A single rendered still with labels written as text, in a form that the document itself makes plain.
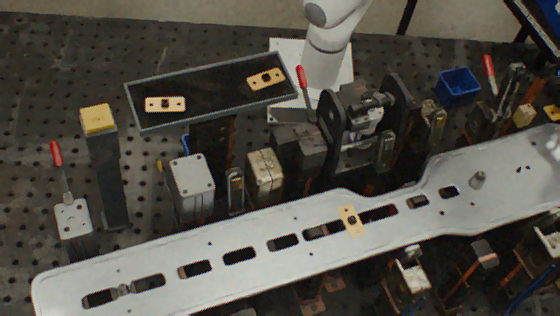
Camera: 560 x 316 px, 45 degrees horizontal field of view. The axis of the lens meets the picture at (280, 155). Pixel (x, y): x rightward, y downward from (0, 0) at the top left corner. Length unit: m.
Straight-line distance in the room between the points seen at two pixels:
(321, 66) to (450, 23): 1.71
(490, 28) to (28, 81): 2.32
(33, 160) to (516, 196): 1.30
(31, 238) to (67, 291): 0.44
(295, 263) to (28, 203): 0.80
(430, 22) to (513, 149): 1.80
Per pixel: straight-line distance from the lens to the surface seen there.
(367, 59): 2.29
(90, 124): 1.49
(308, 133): 1.59
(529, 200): 1.75
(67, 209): 1.50
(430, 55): 2.37
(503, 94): 1.73
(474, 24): 3.62
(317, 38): 1.86
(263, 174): 1.50
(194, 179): 1.45
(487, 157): 1.78
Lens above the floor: 2.35
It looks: 56 degrees down
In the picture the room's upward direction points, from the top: 11 degrees clockwise
